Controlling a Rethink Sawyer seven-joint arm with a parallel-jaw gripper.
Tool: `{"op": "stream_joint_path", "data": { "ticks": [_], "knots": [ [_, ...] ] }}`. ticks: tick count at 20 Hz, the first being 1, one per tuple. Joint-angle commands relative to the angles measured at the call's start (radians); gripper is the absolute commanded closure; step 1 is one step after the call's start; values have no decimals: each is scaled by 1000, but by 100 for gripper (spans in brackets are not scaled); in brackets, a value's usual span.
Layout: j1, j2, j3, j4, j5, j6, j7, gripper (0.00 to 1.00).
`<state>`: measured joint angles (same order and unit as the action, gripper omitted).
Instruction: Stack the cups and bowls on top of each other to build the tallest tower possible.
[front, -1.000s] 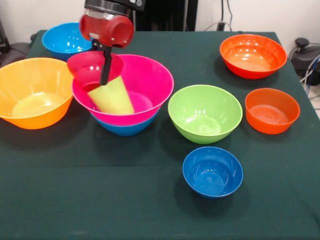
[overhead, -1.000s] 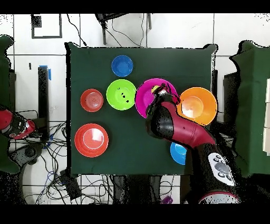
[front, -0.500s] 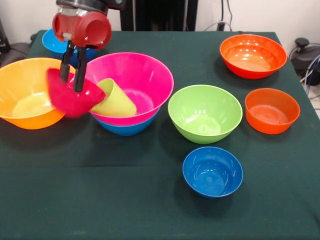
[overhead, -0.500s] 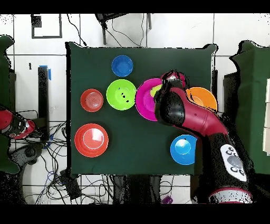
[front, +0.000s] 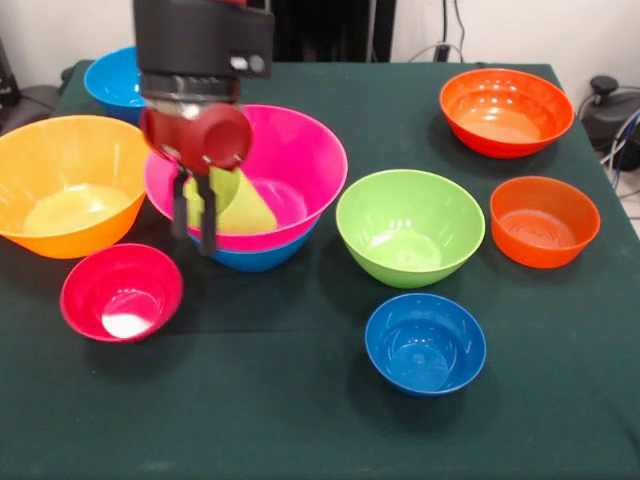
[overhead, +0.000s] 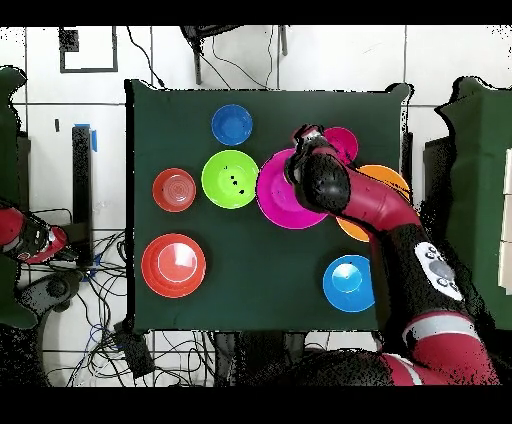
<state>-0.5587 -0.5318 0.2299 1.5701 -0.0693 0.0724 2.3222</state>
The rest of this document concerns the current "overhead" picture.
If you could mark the wide red-orange plastic bowl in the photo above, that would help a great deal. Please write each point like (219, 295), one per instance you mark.
(173, 265)

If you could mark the black power brick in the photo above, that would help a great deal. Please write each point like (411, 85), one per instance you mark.
(134, 352)

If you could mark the black round floor stand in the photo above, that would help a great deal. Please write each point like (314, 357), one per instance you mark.
(52, 288)

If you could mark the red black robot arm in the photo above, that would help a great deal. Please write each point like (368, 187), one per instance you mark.
(12, 228)

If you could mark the lime green plastic bowl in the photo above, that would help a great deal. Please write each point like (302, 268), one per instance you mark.
(230, 188)

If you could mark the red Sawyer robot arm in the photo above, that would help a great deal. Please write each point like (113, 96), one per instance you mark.
(380, 204)

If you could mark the blue tape strip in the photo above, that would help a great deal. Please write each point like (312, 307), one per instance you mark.
(94, 140)

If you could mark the small red-orange plastic bowl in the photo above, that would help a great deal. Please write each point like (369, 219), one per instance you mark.
(174, 190)

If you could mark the black pedestal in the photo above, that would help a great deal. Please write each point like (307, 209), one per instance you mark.
(260, 360)

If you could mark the dark green tablecloth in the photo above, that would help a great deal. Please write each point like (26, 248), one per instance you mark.
(480, 200)
(240, 272)
(10, 160)

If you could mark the black camera tripod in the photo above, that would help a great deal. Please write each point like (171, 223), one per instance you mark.
(198, 68)

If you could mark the long black bar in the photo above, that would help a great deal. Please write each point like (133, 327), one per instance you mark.
(82, 200)

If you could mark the large pink plastic bowl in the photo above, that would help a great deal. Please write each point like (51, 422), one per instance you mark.
(276, 200)

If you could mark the light blue plastic bowl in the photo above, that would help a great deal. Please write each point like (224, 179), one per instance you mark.
(346, 284)

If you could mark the white box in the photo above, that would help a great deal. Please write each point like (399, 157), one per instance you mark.
(506, 220)

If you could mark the large orange plastic bowl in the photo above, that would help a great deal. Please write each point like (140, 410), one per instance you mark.
(384, 176)

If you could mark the black square floor frame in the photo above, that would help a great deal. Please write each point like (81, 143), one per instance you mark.
(68, 40)

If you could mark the small dark blue bowl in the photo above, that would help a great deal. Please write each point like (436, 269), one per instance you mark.
(232, 125)

